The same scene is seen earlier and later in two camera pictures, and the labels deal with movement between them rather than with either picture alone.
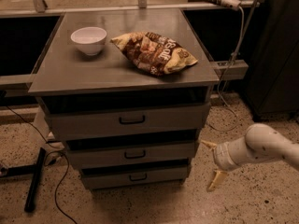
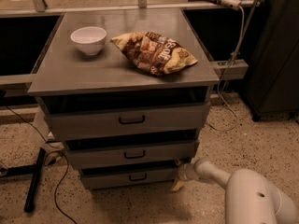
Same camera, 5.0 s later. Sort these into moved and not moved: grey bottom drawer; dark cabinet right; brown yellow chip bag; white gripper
Moved: white gripper
Not moved: grey bottom drawer; dark cabinet right; brown yellow chip bag
